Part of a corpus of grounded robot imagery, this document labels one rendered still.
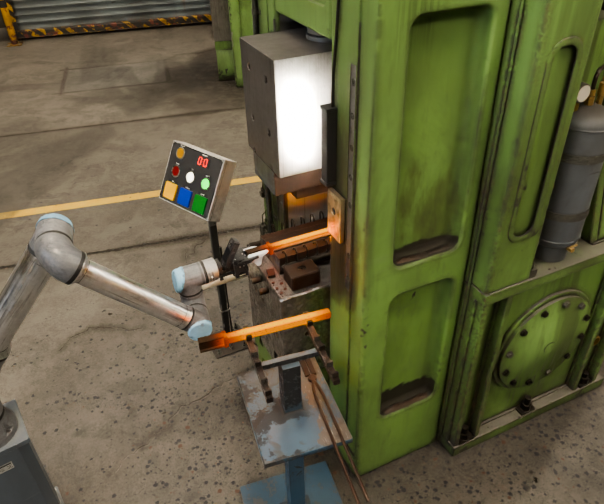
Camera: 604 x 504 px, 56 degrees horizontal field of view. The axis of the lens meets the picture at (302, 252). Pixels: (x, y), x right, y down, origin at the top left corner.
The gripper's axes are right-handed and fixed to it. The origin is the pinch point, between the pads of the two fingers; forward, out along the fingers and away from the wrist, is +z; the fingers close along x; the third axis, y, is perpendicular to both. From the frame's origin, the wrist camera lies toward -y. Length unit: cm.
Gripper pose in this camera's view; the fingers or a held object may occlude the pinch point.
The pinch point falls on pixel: (264, 248)
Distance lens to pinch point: 223.1
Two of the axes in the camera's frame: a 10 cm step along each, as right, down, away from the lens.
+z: 9.0, -2.9, 3.2
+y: 0.5, 8.0, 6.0
